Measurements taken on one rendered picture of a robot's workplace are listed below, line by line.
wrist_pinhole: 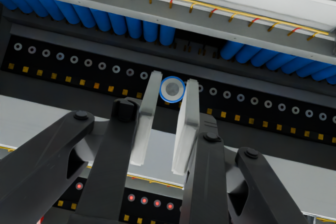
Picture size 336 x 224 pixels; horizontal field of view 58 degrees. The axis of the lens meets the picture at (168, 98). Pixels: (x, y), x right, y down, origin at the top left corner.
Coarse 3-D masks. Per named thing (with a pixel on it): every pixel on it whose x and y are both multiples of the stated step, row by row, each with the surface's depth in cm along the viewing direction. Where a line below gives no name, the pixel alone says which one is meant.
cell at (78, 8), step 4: (72, 4) 33; (76, 8) 34; (80, 8) 34; (84, 8) 34; (88, 8) 35; (76, 12) 36; (80, 12) 35; (84, 12) 35; (88, 12) 36; (80, 16) 36; (84, 16) 36; (88, 16) 36; (92, 16) 37; (84, 20) 37; (88, 20) 37; (92, 20) 38; (84, 24) 39; (88, 24) 38; (92, 24) 39
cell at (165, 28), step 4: (160, 24) 35; (160, 28) 35; (164, 28) 34; (168, 28) 34; (172, 28) 34; (160, 32) 36; (164, 32) 35; (168, 32) 35; (172, 32) 35; (160, 36) 38; (164, 36) 36; (168, 36) 36; (172, 36) 37; (160, 40) 39; (164, 40) 38; (168, 40) 38; (172, 40) 39; (164, 44) 39; (168, 44) 39
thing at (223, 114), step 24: (24, 48) 43; (48, 48) 44; (24, 72) 43; (48, 72) 43; (72, 72) 43; (96, 72) 43; (120, 72) 44; (168, 72) 44; (120, 96) 43; (216, 96) 44; (264, 96) 44; (240, 120) 43; (264, 120) 43; (288, 120) 44; (312, 120) 44
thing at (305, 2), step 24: (216, 0) 29; (240, 0) 29; (264, 0) 28; (288, 0) 27; (312, 0) 26; (312, 24) 30; (72, 48) 44; (96, 48) 43; (120, 48) 44; (192, 72) 44; (216, 72) 44; (288, 96) 44; (312, 96) 44
